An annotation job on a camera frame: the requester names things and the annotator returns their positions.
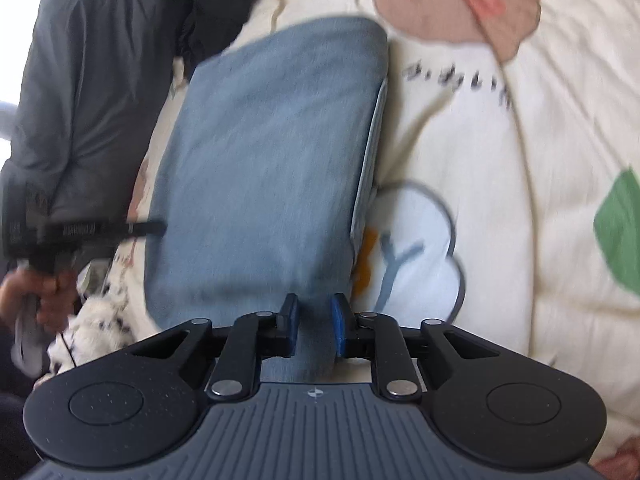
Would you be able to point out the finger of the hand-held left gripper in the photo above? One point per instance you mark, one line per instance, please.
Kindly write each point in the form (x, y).
(142, 229)

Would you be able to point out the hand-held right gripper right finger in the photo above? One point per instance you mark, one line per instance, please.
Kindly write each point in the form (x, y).
(339, 327)

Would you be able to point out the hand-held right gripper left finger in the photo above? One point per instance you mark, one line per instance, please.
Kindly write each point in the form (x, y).
(294, 327)

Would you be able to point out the light blue jeans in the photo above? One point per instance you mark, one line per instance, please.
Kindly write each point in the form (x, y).
(260, 160)

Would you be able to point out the person's left hand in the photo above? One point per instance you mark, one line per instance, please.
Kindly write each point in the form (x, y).
(55, 300)

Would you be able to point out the white fluffy blanket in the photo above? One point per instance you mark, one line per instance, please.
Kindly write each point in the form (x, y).
(100, 320)

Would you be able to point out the pale grey cloth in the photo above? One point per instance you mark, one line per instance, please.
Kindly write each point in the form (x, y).
(27, 345)

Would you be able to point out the cream printed bedsheet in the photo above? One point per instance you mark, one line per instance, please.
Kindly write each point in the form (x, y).
(525, 210)

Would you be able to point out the black garment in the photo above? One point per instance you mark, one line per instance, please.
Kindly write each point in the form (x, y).
(220, 5)

